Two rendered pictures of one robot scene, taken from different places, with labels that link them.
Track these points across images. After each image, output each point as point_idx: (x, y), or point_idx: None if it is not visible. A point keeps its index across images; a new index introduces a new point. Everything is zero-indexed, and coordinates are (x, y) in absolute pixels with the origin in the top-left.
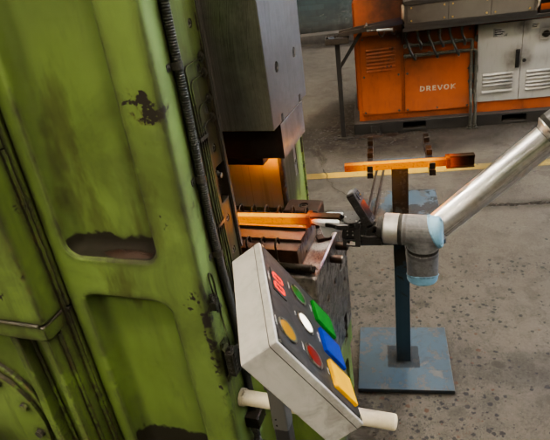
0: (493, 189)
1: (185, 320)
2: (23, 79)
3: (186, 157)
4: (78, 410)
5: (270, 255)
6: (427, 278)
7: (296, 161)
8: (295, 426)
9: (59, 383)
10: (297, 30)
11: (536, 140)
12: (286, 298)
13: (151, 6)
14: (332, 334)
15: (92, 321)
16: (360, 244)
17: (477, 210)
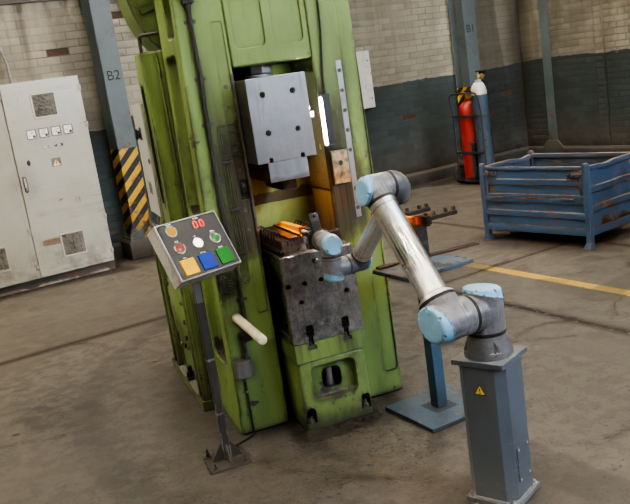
0: (369, 227)
1: None
2: (184, 127)
3: (208, 167)
4: (186, 304)
5: (215, 217)
6: (326, 275)
7: (360, 207)
8: (292, 378)
9: None
10: (306, 116)
11: None
12: (197, 230)
13: (196, 100)
14: (221, 261)
15: None
16: (312, 248)
17: (368, 242)
